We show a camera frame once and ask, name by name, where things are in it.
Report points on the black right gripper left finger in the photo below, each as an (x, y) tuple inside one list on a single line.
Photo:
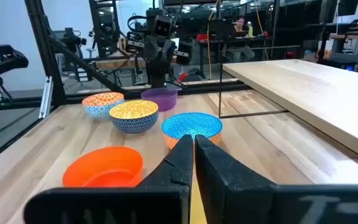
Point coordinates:
[(166, 202)]

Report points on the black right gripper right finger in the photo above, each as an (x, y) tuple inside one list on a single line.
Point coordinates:
[(244, 202)]

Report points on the purple plastic bowl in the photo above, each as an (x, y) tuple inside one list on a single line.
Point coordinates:
[(160, 99)]

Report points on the blue zigzag orange-sided bowl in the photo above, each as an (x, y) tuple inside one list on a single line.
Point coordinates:
[(191, 124)]

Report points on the yellow inside blue-sided bowl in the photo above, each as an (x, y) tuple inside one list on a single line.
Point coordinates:
[(134, 119)]

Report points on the orange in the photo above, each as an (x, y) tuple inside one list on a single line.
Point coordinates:
[(99, 102)]

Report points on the black background robot arm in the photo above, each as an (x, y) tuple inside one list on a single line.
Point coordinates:
[(70, 40)]

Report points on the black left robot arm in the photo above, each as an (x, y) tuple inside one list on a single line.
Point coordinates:
[(157, 73)]

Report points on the wooden shelf with black legs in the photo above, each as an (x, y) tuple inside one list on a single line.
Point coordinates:
[(306, 90)]

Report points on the red box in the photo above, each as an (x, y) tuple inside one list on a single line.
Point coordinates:
[(202, 37)]

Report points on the red tag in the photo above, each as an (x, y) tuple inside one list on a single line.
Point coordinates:
[(182, 77)]

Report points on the black background desk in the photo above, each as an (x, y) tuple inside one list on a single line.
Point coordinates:
[(228, 41)]

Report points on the person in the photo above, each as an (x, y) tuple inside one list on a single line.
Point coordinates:
[(240, 25)]

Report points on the yellow-green bottle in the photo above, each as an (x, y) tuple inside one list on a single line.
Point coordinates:
[(250, 31)]

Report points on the wooden background table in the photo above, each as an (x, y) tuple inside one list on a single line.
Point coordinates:
[(113, 63)]

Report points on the wooden workbench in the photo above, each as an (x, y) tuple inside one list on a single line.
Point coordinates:
[(353, 37)]

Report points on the black aluminium rig frame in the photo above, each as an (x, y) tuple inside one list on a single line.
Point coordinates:
[(45, 56)]

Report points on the silver metal bracket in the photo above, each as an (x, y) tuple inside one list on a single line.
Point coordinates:
[(46, 96)]

